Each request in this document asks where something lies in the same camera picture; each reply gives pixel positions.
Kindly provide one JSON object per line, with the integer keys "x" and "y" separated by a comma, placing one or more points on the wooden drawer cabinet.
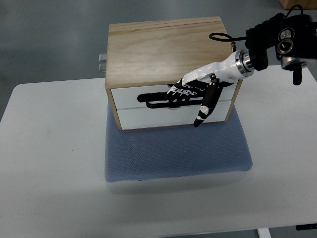
{"x": 160, "y": 53}

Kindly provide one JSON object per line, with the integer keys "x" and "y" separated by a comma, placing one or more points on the white lower drawer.
{"x": 136, "y": 118}

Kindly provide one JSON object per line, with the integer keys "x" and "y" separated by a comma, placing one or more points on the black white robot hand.
{"x": 208, "y": 82}

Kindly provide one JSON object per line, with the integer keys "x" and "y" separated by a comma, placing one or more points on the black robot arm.
{"x": 294, "y": 38}

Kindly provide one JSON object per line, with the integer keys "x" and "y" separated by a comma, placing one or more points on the white drawer black handle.
{"x": 125, "y": 98}

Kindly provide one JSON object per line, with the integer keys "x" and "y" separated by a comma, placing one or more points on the cardboard box corner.
{"x": 305, "y": 4}

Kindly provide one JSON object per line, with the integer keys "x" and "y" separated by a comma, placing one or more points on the metal clamp behind cabinet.
{"x": 102, "y": 62}

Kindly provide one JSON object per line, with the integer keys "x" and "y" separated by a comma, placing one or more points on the blue mesh cushion mat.
{"x": 178, "y": 151}

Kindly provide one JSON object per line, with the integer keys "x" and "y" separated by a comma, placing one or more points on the white table leg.
{"x": 264, "y": 233}

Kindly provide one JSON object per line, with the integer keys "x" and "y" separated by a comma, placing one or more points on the black object under table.
{"x": 306, "y": 227}

